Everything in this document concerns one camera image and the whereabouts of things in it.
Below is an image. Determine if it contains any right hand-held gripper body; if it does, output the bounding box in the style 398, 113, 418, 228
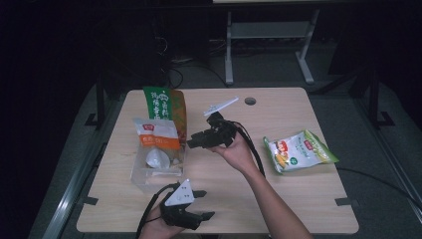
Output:
202, 96, 240, 149

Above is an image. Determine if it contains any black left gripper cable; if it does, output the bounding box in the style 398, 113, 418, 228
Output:
135, 182, 180, 239

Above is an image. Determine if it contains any white and green snack bag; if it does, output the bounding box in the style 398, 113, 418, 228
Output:
263, 128, 340, 175

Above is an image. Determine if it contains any person's right hand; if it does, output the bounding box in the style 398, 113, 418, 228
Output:
208, 129, 262, 177

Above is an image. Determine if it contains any green and red snack bag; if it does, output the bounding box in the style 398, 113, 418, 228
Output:
142, 86, 188, 144

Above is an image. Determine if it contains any white metal frame stand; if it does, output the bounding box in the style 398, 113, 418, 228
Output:
224, 8, 321, 86

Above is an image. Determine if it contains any clear bag with orange label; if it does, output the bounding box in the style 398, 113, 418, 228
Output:
132, 117, 182, 170

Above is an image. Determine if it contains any tangle of dark cables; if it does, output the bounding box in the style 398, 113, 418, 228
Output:
155, 35, 231, 90

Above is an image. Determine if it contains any clear plastic container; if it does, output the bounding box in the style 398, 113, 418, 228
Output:
129, 117, 187, 194

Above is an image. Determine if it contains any person's left hand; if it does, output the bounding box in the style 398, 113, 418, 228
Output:
138, 205, 187, 239

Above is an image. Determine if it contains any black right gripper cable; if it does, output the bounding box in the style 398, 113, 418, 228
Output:
231, 119, 267, 177

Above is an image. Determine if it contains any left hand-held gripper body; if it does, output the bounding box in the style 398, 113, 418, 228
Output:
159, 178, 204, 231

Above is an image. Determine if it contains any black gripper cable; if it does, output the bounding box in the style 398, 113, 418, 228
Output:
231, 119, 267, 177
135, 182, 180, 239

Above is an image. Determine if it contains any black floor cable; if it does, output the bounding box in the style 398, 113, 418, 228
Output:
336, 166, 422, 211

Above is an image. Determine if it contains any black metal stand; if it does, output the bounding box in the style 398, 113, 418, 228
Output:
84, 75, 107, 130
367, 66, 396, 130

